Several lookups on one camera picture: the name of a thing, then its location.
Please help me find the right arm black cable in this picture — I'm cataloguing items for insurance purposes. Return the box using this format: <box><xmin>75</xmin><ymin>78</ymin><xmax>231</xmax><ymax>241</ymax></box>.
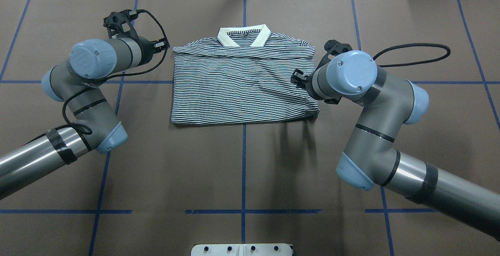
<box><xmin>372</xmin><ymin>43</ymin><xmax>451</xmax><ymax>68</ymax></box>

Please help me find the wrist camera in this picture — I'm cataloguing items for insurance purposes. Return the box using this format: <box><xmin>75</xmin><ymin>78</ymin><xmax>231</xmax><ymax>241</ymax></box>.
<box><xmin>322</xmin><ymin>40</ymin><xmax>352</xmax><ymax>60</ymax></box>
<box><xmin>103</xmin><ymin>9</ymin><xmax>139</xmax><ymax>40</ymax></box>

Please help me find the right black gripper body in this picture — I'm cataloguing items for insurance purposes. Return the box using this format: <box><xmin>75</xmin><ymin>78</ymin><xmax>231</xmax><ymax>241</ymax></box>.
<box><xmin>305</xmin><ymin>73</ymin><xmax>339</xmax><ymax>105</ymax></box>

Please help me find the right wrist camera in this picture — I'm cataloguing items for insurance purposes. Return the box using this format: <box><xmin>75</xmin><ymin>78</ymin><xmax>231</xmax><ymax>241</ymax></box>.
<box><xmin>322</xmin><ymin>40</ymin><xmax>352</xmax><ymax>60</ymax></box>

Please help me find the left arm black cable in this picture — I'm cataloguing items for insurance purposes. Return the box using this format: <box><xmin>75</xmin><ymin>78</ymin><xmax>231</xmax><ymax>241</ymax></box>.
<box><xmin>62</xmin><ymin>9</ymin><xmax>169</xmax><ymax>136</ymax></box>

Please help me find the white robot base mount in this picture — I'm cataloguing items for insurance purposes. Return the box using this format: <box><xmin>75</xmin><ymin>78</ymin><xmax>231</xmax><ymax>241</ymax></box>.
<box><xmin>191</xmin><ymin>243</ymin><xmax>294</xmax><ymax>256</ymax></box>

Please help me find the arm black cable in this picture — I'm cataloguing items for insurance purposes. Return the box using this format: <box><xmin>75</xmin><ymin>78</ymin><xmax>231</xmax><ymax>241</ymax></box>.
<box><xmin>372</xmin><ymin>43</ymin><xmax>451</xmax><ymax>68</ymax></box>
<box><xmin>62</xmin><ymin>9</ymin><xmax>169</xmax><ymax>136</ymax></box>

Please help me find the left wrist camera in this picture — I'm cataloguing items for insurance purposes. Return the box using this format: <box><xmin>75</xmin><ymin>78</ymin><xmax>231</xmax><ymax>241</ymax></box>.
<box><xmin>103</xmin><ymin>9</ymin><xmax>139</xmax><ymax>40</ymax></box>

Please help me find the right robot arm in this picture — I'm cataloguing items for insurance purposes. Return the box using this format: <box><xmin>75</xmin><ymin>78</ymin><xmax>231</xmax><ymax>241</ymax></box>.
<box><xmin>291</xmin><ymin>50</ymin><xmax>500</xmax><ymax>240</ymax></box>

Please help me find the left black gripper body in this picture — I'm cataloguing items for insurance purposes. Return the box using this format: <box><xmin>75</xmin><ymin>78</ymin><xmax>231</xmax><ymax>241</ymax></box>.
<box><xmin>136</xmin><ymin>37</ymin><xmax>165</xmax><ymax>66</ymax></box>

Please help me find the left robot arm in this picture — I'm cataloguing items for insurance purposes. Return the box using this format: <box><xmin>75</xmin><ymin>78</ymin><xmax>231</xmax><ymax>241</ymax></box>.
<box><xmin>1</xmin><ymin>37</ymin><xmax>169</xmax><ymax>199</ymax></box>

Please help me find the striped polo shirt white collar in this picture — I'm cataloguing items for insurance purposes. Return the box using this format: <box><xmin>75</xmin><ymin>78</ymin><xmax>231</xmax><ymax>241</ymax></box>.
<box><xmin>170</xmin><ymin>24</ymin><xmax>320</xmax><ymax>125</ymax></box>

